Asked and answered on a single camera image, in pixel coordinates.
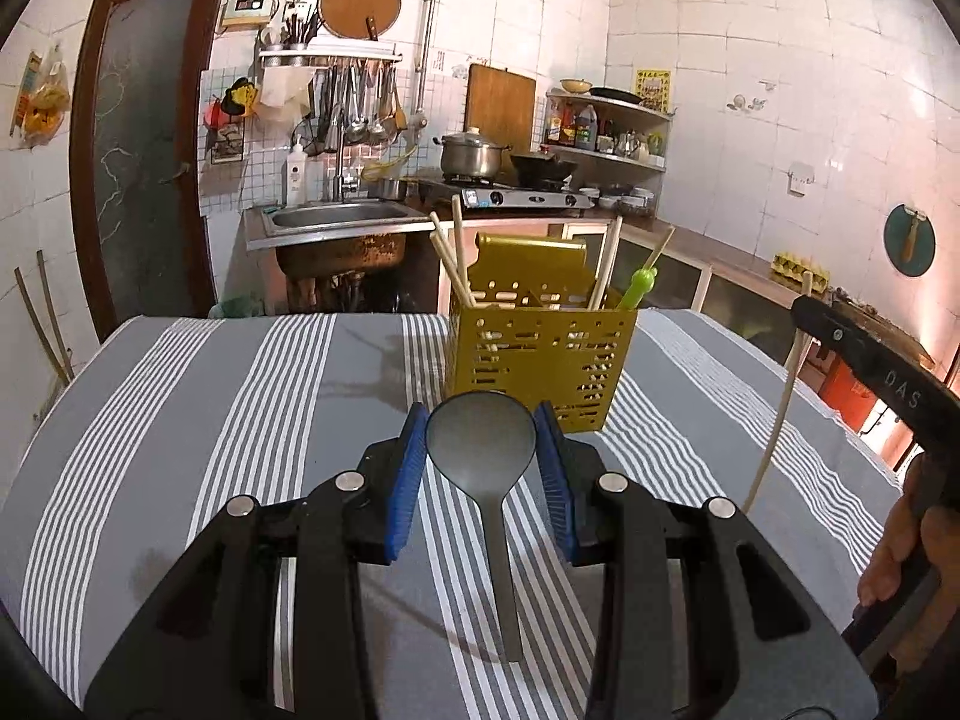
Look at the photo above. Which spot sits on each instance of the cooking oil bottle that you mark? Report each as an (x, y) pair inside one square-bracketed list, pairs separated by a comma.
[(586, 127)]

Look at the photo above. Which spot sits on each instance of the grey wall pipe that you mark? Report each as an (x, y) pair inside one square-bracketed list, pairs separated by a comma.
[(431, 15)]

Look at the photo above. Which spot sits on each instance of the wall hooks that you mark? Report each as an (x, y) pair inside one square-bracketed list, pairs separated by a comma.
[(750, 101)]

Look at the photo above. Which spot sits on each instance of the grey white striped tablecloth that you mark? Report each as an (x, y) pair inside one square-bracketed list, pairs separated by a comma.
[(225, 405)]

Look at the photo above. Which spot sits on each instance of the wooden chopstick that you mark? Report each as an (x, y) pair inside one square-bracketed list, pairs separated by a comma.
[(660, 247), (606, 262), (459, 240), (450, 259), (772, 420)]

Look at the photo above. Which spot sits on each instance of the steel kitchen sink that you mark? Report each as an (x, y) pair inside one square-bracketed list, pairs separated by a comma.
[(337, 221)]

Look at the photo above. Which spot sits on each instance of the green round wall board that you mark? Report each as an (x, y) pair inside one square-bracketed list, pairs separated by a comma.
[(896, 240)]

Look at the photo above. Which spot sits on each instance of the white corner shelf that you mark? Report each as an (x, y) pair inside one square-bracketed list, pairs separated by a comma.
[(622, 157)]

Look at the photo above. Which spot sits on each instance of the white wall socket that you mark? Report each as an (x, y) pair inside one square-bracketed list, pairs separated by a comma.
[(801, 180)]

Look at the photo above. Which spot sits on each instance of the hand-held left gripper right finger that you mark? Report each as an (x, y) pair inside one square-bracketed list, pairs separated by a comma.
[(559, 495)]

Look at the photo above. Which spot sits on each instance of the kitchen counter cabinet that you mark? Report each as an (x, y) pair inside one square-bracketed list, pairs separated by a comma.
[(720, 262)]

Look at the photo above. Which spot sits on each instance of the yellow wall poster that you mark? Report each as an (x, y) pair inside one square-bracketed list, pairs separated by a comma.
[(652, 90)]

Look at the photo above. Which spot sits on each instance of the yellow egg carton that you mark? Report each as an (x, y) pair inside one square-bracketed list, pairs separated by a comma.
[(799, 270)]

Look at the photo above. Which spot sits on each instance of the gas stove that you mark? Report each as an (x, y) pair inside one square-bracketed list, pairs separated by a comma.
[(525, 199)]

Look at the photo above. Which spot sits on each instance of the thin wooden sticks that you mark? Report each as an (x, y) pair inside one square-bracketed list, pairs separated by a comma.
[(49, 315)]

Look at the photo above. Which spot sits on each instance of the red and yellow bags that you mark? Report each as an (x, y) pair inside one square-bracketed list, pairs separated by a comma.
[(232, 101)]

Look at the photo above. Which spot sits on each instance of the black wok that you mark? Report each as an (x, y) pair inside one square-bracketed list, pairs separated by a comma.
[(544, 169)]

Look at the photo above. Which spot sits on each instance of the hanging kitchen ladles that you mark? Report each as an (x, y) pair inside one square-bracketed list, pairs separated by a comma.
[(356, 112)]

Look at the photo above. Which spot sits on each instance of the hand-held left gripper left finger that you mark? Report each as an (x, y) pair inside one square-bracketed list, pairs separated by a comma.
[(401, 495)]

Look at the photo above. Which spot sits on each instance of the round wooden board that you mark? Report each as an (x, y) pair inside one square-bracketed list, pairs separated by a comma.
[(356, 4)]

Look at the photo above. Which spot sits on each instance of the grey spoon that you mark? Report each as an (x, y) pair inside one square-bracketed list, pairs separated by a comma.
[(480, 435)]

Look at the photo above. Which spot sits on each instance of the white soap bottle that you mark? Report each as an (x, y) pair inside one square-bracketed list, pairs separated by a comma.
[(295, 176)]

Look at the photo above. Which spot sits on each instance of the brown framed glass door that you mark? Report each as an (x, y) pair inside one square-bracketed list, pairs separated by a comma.
[(142, 165)]

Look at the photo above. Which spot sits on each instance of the rectangular wooden cutting board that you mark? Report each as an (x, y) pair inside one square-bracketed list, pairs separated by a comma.
[(499, 105)]

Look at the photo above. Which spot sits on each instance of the steel wall rack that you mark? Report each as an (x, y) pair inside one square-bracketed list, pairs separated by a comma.
[(330, 54)]

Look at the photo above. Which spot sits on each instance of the green plastic utensil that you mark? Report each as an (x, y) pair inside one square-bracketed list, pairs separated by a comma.
[(637, 289)]

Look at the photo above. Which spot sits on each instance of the steel cooking pot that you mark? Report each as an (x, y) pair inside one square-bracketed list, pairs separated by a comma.
[(469, 157)]

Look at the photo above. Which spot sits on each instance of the steel faucet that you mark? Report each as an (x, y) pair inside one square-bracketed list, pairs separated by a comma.
[(345, 180)]

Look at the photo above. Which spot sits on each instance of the white wall box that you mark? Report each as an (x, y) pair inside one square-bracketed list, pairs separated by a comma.
[(246, 13)]

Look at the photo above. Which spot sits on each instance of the person's right hand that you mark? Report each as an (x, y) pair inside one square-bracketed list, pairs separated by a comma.
[(900, 547)]

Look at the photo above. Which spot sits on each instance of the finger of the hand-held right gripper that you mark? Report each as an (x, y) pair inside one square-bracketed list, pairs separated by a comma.
[(877, 367)]

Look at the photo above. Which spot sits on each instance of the yellow slotted utensil holder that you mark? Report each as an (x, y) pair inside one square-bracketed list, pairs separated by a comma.
[(540, 345)]

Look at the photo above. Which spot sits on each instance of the yellow plastic bag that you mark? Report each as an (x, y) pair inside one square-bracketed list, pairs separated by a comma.
[(45, 101)]

